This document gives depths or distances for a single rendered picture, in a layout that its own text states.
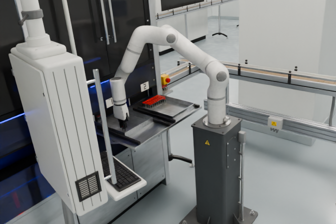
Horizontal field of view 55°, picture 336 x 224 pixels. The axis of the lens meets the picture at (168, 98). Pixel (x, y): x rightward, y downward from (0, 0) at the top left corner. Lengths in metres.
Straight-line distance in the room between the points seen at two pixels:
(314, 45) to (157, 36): 1.87
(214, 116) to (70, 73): 1.09
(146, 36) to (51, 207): 1.22
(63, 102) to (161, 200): 1.74
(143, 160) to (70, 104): 1.40
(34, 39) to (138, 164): 1.48
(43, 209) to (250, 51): 2.51
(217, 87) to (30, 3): 1.15
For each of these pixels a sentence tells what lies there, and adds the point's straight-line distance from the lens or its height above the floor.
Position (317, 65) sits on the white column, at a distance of 3.38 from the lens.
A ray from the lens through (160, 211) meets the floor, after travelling 2.81.
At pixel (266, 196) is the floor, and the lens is 2.96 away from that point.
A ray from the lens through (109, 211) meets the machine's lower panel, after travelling 2.62.
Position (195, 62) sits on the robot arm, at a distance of 1.98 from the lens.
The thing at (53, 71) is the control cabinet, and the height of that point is 1.52.
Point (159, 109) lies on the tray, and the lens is 2.40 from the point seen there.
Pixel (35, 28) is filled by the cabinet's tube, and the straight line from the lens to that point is 1.52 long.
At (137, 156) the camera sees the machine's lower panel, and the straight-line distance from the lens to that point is 2.62.
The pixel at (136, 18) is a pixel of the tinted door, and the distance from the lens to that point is 2.36.
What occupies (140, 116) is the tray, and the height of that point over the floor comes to 0.89.
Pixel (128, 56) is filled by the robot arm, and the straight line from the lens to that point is 1.91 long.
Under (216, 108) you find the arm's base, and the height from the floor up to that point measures 0.99.
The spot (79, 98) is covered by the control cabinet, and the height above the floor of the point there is 1.38.
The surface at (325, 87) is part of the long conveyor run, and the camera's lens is 2.76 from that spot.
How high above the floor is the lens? 1.87
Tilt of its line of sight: 23 degrees down
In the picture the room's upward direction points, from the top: 5 degrees counter-clockwise
